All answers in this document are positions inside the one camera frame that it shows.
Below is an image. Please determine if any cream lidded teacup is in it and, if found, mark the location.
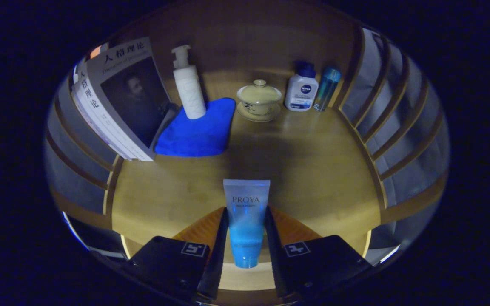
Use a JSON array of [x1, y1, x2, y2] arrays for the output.
[[236, 79, 283, 123]]

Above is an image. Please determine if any white lotion bottle blue cap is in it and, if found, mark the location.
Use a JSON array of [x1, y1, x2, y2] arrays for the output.
[[284, 62, 319, 112]]

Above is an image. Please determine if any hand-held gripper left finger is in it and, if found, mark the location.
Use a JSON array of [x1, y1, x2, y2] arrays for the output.
[[128, 207, 230, 303]]

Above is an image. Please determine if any white pump bottle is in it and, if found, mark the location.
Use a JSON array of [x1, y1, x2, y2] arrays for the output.
[[171, 45, 207, 120]]

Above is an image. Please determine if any blue cosmetic tube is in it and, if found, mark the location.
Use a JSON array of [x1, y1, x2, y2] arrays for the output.
[[223, 179, 271, 269]]

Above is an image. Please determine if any wooden cabinet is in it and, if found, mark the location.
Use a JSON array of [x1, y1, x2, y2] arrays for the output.
[[43, 2, 450, 304]]

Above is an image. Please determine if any thick white book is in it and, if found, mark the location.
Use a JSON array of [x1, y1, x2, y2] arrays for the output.
[[71, 37, 173, 162]]

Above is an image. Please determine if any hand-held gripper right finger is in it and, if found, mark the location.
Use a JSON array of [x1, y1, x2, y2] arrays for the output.
[[264, 207, 373, 300]]

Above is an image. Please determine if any teal spray can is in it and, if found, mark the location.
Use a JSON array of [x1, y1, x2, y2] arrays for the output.
[[313, 67, 342, 112]]

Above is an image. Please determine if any wooden countertop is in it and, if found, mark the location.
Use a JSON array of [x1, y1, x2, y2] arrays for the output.
[[111, 70, 382, 294]]

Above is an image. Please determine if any blue folded cloth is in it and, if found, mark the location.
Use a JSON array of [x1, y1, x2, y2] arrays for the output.
[[155, 98, 236, 157]]

